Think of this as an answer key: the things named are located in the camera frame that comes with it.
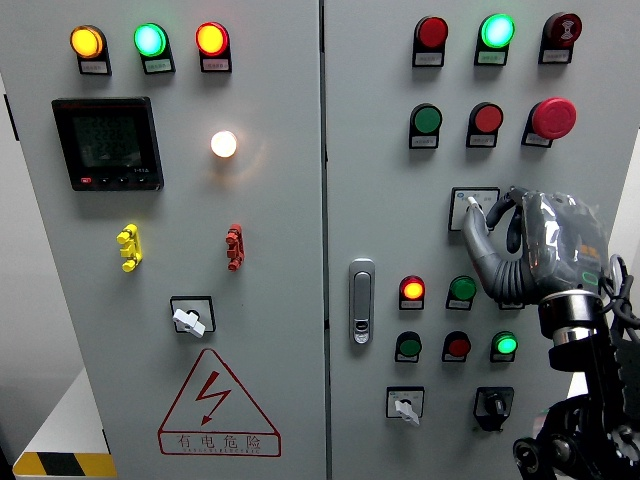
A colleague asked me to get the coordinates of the turn switch slim white handle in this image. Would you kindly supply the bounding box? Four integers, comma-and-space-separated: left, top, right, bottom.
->
447, 186, 501, 233

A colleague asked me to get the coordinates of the small green push button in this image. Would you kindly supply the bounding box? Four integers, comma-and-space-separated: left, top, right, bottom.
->
445, 275, 478, 311
394, 331, 423, 364

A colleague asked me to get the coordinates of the small green indicator lamp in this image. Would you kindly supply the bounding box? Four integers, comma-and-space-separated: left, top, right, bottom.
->
489, 330, 520, 364

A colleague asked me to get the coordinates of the large red stop button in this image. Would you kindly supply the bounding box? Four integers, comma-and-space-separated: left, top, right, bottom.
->
520, 96, 578, 149

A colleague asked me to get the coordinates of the white cabinet plinth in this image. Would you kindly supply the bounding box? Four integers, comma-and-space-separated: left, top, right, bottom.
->
567, 369, 591, 401
12, 367, 117, 480

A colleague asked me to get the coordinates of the large red push button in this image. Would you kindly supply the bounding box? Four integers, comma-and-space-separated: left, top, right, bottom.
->
465, 101, 505, 149

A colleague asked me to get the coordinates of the small red indicator lamp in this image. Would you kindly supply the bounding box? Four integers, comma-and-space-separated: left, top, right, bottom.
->
398, 275, 427, 311

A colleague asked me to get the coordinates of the pale grey door with lock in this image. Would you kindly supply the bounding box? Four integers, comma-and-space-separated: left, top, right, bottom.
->
322, 0, 640, 480

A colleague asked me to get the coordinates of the large green push button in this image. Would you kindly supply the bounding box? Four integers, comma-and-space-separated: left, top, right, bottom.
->
408, 102, 444, 150

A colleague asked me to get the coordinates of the silver door lock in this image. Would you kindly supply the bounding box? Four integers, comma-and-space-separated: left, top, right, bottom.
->
348, 258, 376, 346

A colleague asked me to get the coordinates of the dark red buzzer lamp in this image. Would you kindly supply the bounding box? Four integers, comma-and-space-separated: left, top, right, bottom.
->
537, 11, 584, 65

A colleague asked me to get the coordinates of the large green indicator lamp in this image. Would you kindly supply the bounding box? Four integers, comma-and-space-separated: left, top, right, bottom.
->
473, 12, 517, 67
132, 22, 176, 76

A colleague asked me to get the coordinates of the large red indicator lamp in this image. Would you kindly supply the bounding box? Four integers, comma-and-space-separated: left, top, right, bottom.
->
411, 15, 450, 69
194, 21, 233, 74

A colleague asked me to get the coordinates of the pale grey cabinet door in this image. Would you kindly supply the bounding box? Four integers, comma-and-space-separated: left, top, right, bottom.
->
0, 0, 326, 480

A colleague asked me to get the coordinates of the white round lamp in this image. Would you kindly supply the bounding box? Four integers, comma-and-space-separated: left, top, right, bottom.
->
209, 130, 239, 159

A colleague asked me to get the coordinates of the red warning triangle sign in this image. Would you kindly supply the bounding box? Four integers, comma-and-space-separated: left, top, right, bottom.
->
157, 348, 283, 458

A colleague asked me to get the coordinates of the black display meter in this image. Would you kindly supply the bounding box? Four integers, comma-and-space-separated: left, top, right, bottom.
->
51, 96, 165, 192

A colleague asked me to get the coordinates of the yellow indicator lamp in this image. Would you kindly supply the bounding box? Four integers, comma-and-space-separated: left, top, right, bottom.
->
69, 24, 113, 77

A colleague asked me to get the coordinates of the black yellow striped tape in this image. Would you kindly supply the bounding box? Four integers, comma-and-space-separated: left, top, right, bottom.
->
12, 452, 118, 478

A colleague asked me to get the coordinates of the black-handle turn switch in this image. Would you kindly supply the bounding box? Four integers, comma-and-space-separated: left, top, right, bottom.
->
472, 386, 516, 433

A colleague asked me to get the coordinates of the small white-handle turn switch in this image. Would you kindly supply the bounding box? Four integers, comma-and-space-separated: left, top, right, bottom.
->
384, 386, 426, 427

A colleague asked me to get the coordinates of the small red handle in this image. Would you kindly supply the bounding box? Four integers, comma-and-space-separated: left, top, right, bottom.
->
224, 223, 246, 272

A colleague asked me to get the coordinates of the turn switch wide white handle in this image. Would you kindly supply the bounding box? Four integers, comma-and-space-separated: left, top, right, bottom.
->
169, 295, 217, 340

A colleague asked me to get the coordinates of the small yellow handle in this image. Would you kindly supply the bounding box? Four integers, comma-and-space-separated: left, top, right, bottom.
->
116, 223, 144, 273

